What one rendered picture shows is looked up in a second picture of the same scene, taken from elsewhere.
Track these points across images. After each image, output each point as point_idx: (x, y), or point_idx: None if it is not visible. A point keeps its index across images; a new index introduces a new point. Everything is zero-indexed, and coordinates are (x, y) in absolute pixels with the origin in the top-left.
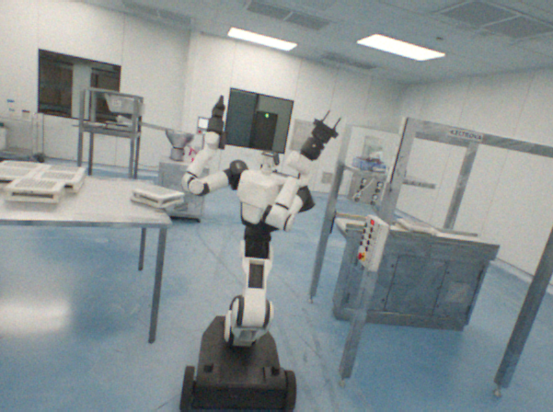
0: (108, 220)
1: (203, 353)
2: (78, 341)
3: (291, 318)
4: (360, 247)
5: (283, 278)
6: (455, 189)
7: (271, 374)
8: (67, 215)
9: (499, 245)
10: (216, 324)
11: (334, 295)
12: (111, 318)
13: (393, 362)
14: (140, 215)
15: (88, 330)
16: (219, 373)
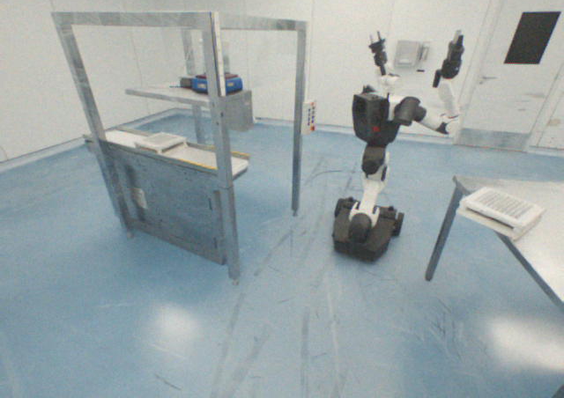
0: (516, 180)
1: (389, 225)
2: (495, 297)
3: (282, 267)
4: (307, 127)
5: (218, 345)
6: (85, 91)
7: (353, 200)
8: (561, 187)
9: (118, 125)
10: (376, 243)
11: (223, 252)
12: (480, 320)
13: (242, 214)
14: (493, 186)
15: (495, 308)
16: (382, 210)
